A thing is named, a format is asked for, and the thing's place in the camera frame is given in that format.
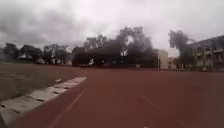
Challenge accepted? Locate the row of tall trees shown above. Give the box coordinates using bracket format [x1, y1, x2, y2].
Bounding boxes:
[0, 25, 158, 68]

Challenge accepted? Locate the red running track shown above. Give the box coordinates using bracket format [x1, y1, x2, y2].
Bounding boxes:
[12, 66, 224, 128]

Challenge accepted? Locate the white narrow building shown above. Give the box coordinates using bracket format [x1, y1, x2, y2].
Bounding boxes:
[157, 49, 170, 70]

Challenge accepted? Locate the tall lone tree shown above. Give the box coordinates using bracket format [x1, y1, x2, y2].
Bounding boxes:
[168, 29, 194, 70]

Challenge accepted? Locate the pale concrete kerb strip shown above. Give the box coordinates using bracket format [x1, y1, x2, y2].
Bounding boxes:
[0, 75, 88, 128]

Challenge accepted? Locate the dull green grass field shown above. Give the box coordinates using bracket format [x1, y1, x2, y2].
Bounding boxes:
[0, 62, 84, 103]

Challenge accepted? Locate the grey building with balconies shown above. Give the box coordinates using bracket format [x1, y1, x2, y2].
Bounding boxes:
[187, 34, 224, 72]

